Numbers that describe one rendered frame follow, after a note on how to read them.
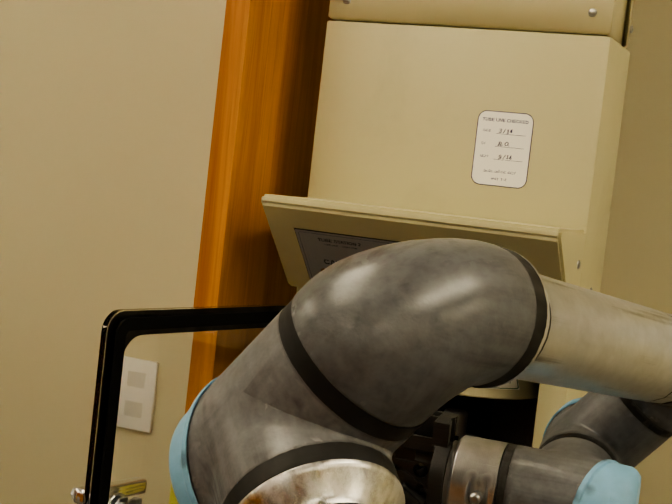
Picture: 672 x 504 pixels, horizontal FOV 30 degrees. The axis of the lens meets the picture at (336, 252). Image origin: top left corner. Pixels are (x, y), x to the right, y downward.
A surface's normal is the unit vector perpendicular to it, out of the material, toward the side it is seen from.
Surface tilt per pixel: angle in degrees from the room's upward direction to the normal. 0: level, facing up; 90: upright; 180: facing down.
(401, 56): 90
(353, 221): 135
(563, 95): 90
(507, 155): 90
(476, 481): 96
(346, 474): 81
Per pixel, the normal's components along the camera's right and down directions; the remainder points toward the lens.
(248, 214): 0.91, 0.12
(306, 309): -0.68, -0.47
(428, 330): 0.31, -0.11
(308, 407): -0.31, 0.22
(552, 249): -0.36, 0.70
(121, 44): -0.39, 0.00
